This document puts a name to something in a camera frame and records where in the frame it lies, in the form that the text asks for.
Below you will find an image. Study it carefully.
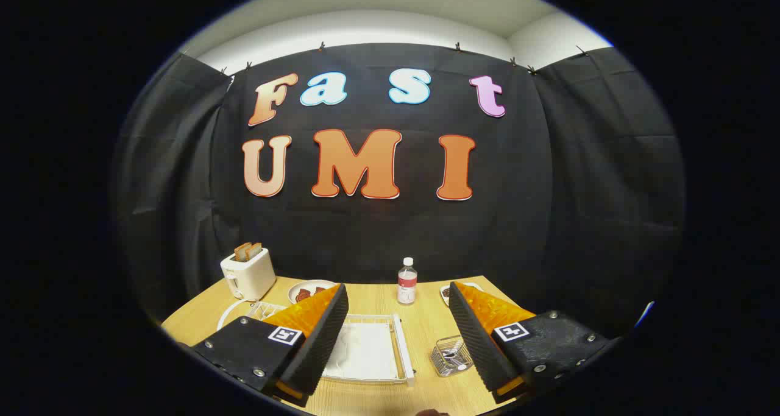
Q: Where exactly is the clear plastic water bottle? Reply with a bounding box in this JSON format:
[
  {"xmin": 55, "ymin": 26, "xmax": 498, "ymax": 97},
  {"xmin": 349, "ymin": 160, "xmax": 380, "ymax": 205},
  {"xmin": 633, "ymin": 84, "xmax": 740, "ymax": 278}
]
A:
[{"xmin": 397, "ymin": 257, "xmax": 418, "ymax": 305}]

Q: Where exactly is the black backdrop cloth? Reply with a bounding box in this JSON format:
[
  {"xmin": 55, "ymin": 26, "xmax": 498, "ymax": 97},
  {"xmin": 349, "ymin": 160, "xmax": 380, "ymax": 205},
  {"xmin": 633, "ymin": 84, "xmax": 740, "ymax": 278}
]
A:
[{"xmin": 113, "ymin": 41, "xmax": 686, "ymax": 344}]

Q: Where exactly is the white toaster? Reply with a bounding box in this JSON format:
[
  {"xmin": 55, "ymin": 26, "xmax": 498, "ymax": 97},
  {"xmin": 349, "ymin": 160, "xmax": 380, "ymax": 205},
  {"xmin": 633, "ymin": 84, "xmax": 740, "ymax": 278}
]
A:
[{"xmin": 220, "ymin": 247, "xmax": 277, "ymax": 301}]

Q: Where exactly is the metal wire basket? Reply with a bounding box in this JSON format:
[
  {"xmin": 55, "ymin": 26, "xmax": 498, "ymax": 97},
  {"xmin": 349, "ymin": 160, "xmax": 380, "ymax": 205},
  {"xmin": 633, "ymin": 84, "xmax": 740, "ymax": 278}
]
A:
[{"xmin": 430, "ymin": 336, "xmax": 474, "ymax": 378}]

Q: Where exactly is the white divided snack dish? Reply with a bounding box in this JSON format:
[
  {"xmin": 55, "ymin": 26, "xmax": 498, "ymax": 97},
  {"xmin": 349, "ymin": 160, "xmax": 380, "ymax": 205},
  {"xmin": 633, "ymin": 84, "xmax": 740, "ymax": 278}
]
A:
[{"xmin": 440, "ymin": 282, "xmax": 483, "ymax": 306}]

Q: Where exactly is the white wire dish rack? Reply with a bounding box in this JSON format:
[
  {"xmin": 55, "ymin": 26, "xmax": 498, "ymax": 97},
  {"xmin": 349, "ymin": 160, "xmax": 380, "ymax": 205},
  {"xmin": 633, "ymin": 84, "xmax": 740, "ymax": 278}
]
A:
[{"xmin": 247, "ymin": 300, "xmax": 416, "ymax": 386}]

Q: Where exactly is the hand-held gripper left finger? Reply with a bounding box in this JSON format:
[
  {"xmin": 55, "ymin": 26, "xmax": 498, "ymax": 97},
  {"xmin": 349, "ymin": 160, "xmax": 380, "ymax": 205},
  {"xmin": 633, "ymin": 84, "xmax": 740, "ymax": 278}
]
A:
[{"xmin": 192, "ymin": 283, "xmax": 350, "ymax": 401}]

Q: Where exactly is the beige round plate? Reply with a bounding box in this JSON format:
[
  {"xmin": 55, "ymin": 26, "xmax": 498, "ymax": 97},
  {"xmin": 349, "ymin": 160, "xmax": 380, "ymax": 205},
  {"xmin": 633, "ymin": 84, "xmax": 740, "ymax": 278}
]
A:
[{"xmin": 288, "ymin": 280, "xmax": 338, "ymax": 305}]

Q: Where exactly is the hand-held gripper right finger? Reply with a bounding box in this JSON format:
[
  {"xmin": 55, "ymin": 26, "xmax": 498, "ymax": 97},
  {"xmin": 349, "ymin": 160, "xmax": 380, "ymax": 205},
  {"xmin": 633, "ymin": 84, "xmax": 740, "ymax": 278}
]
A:
[{"xmin": 448, "ymin": 281, "xmax": 610, "ymax": 401}]

